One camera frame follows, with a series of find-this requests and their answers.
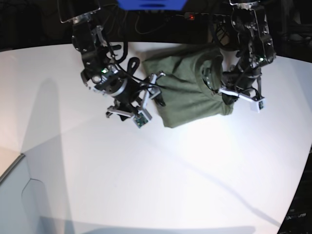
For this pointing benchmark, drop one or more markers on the blue box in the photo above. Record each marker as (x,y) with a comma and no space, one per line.
(137,5)

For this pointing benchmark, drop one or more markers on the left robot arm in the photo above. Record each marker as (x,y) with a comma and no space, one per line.
(253,45)

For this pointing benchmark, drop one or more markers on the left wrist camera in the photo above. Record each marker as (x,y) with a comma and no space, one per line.
(257,105)

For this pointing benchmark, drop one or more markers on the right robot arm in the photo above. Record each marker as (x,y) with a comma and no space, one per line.
(102,71)

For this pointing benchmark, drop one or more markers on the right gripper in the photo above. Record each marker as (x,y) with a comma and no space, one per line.
(132,100)

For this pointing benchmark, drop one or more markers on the black power strip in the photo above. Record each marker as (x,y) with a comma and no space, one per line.
(205,17)

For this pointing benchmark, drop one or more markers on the green t-shirt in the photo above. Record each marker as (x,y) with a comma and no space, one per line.
(190,85)

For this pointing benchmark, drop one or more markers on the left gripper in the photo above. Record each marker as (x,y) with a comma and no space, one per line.
(239,85)

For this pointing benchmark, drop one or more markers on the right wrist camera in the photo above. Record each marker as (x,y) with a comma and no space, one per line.
(142,118)

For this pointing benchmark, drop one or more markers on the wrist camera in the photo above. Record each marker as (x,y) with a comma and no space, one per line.
(257,105)
(142,118)

